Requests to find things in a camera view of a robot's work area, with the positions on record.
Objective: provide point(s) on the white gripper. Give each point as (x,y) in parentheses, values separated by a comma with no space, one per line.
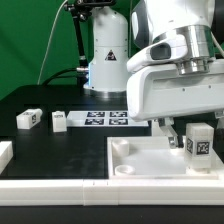
(160,92)

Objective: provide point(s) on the white square tabletop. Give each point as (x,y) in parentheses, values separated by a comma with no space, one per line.
(152,158)

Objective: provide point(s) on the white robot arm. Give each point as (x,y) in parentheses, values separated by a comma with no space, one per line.
(154,21)

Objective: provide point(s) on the white obstacle fence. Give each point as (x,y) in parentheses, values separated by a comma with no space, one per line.
(112,192)

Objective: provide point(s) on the white marker base plate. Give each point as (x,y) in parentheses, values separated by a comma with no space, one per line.
(102,119)

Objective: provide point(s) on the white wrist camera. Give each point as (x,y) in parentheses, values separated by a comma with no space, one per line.
(168,50)

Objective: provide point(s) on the black camera stand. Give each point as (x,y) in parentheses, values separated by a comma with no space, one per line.
(80,11)

